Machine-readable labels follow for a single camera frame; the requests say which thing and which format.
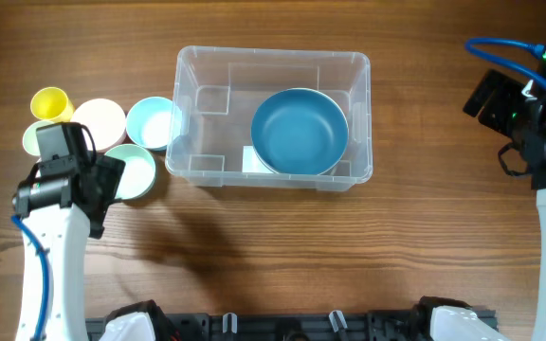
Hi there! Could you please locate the white label in bin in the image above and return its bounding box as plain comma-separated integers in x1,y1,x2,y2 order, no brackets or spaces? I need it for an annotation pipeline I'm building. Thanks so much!
242,146,272,173

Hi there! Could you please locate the clear plastic storage bin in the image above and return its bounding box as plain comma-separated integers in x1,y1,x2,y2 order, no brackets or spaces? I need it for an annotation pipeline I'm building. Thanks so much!
165,45,373,191

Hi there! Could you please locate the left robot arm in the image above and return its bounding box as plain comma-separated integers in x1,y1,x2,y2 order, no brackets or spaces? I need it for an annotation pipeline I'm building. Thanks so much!
11,122,125,340

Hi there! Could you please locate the dark blue plate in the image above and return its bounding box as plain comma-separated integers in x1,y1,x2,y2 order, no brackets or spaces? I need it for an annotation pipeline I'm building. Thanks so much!
250,88,349,175

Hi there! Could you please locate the yellow plastic cup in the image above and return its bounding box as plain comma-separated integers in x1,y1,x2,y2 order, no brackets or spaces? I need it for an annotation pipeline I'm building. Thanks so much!
29,87,75,123

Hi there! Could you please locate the mint green plastic bowl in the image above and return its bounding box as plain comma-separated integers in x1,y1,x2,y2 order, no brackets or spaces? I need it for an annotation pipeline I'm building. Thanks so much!
104,144,156,201

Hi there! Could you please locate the right blue cable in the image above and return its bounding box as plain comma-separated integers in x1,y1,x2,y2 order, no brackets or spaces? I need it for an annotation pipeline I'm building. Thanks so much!
464,37,546,122

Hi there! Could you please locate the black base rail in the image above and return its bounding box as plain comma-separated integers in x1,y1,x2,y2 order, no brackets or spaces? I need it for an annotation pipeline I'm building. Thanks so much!
85,310,499,341

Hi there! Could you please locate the pink plastic bowl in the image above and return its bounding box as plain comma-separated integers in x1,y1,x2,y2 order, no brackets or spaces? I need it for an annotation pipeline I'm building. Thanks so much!
71,99,126,152

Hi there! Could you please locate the blue cable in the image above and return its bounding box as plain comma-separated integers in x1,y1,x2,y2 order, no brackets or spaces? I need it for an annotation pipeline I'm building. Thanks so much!
9,214,51,341
464,37,546,122

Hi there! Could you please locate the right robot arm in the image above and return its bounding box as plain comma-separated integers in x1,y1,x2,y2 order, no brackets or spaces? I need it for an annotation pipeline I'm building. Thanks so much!
464,38,546,340

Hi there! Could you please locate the left blue cable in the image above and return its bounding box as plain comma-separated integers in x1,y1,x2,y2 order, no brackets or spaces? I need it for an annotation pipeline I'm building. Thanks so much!
9,214,51,341

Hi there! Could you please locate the light green plastic cup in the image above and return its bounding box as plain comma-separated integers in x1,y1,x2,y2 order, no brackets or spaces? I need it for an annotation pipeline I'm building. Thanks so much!
22,120,52,156

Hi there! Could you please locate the light blue plastic bowl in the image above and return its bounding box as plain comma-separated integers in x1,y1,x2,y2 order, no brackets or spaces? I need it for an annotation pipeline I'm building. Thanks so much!
126,97,177,151

